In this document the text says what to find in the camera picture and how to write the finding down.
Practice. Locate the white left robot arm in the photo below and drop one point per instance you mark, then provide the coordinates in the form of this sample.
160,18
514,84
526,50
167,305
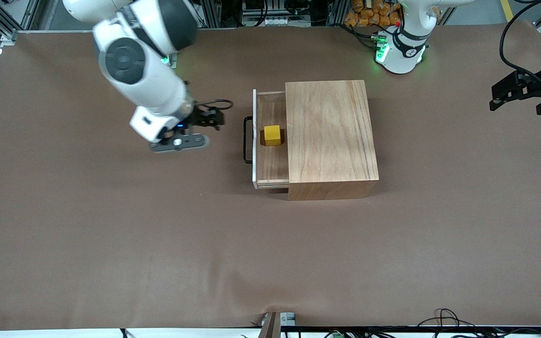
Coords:
406,47

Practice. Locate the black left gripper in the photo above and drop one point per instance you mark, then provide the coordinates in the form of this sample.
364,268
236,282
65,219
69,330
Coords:
529,86

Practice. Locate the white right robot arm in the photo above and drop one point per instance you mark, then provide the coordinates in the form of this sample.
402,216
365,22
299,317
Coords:
143,80

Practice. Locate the wooden drawer cabinet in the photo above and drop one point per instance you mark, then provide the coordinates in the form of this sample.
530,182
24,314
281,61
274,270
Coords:
331,136

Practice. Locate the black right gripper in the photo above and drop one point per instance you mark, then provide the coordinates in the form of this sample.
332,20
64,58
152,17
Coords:
201,118

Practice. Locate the orange object pile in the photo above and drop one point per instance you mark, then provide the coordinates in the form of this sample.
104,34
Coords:
369,14

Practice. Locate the yellow block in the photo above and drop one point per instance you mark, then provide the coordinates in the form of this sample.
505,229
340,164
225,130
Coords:
273,134

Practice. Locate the brown table mat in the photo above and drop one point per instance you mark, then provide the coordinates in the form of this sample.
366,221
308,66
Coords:
204,258

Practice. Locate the green terminal connector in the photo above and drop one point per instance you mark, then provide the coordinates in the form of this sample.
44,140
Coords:
335,334

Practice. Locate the metal edge bracket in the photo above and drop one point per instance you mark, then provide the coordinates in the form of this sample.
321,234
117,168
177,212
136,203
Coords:
273,326

